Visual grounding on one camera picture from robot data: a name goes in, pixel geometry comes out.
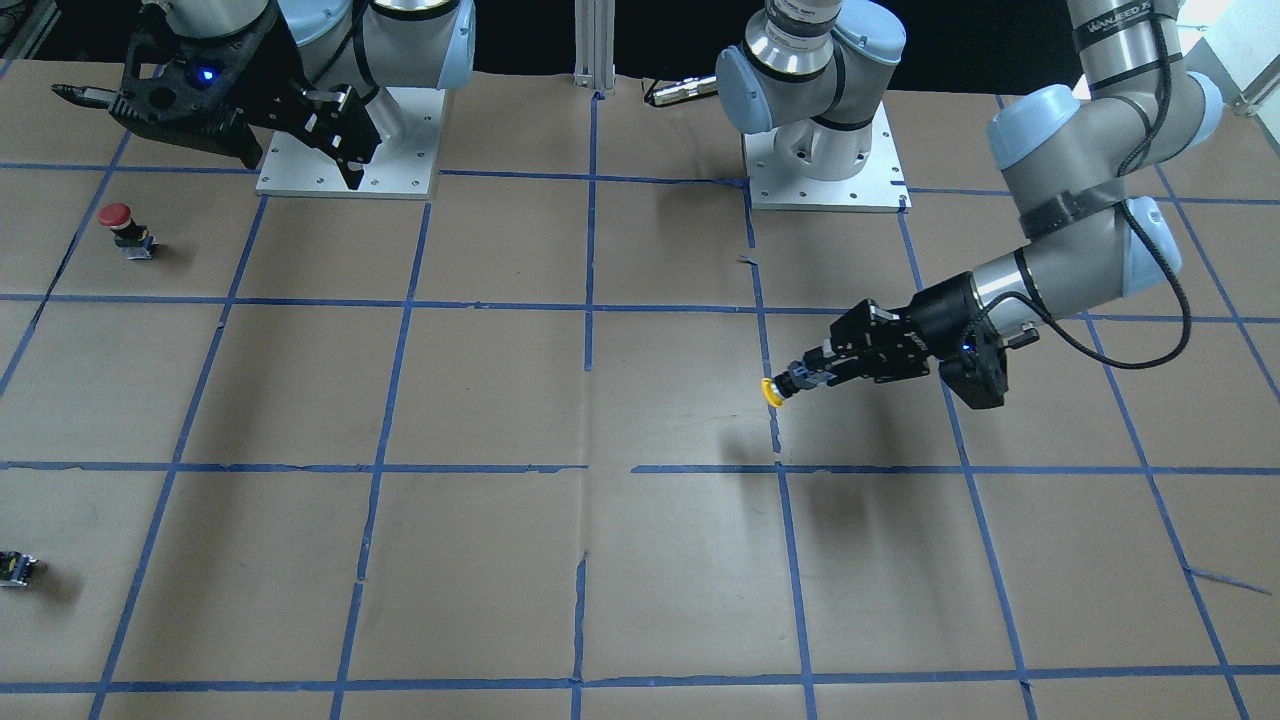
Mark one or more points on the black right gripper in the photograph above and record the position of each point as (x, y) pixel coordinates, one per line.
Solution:
(277, 72)

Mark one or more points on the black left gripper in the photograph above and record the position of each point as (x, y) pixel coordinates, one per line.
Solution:
(938, 314)

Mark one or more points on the yellow push button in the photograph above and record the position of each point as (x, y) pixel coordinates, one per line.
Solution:
(796, 378)

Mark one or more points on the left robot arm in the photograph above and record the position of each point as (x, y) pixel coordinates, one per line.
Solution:
(814, 72)

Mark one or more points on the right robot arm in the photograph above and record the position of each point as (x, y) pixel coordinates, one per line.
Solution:
(403, 57)

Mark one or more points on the red push button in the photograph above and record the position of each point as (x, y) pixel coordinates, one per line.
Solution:
(132, 239)

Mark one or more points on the green push button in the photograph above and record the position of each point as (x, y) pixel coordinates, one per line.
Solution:
(17, 569)

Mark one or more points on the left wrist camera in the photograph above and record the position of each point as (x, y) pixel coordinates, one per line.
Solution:
(977, 371)

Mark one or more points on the aluminium frame post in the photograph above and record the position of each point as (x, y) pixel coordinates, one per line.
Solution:
(595, 23)

